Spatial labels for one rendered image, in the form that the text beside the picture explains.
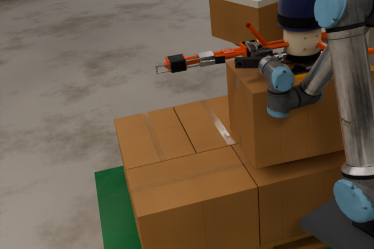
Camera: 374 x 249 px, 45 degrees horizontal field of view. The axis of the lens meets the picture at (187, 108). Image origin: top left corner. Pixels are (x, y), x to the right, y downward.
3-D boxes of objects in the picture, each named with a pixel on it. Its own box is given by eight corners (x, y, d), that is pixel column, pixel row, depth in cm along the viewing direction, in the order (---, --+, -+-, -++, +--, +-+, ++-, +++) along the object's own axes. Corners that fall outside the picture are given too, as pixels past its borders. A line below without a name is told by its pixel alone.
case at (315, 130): (330, 108, 257) (334, 41, 238) (370, 144, 222) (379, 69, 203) (230, 128, 248) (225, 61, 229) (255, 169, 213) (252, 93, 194)
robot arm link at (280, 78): (273, 95, 175) (274, 72, 170) (261, 83, 186) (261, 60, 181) (295, 91, 177) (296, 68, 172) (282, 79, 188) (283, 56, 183)
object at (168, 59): (184, 63, 206) (182, 53, 203) (187, 69, 199) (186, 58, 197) (166, 66, 204) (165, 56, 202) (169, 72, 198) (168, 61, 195)
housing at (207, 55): (211, 59, 207) (211, 50, 205) (216, 64, 201) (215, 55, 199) (197, 62, 206) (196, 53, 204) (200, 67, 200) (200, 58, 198)
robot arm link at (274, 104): (298, 115, 185) (300, 88, 179) (274, 122, 181) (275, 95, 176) (285, 105, 193) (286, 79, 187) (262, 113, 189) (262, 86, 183)
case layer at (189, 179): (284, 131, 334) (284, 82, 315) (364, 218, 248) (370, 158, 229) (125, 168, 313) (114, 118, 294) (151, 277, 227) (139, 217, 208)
